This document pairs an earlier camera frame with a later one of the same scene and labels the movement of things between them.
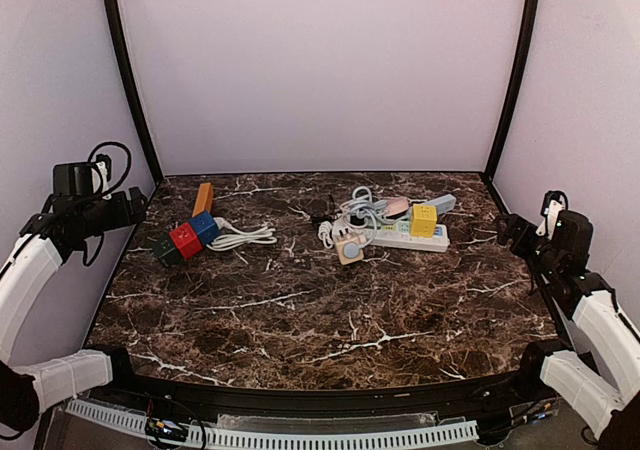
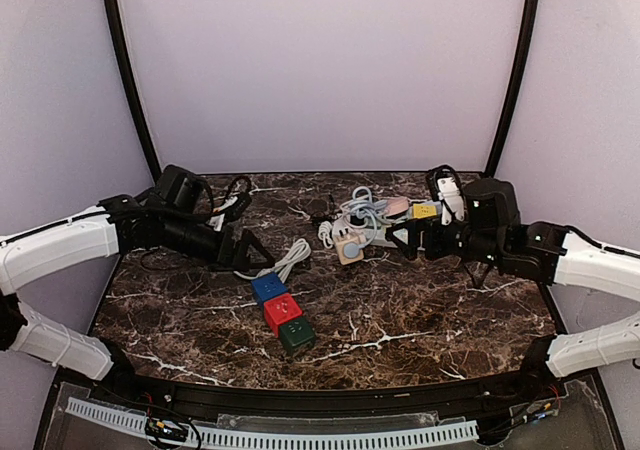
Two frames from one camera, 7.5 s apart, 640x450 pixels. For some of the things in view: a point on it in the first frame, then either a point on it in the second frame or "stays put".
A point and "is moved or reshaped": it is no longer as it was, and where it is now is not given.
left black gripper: (129, 205) → (228, 248)
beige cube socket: (342, 240) stays put
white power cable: (231, 240) is moved or reshaped
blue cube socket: (206, 228) is moved or reshaped
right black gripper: (513, 231) → (425, 238)
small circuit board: (166, 429) stays put
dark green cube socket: (165, 248) → (297, 336)
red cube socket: (187, 240) is moved or reshaped
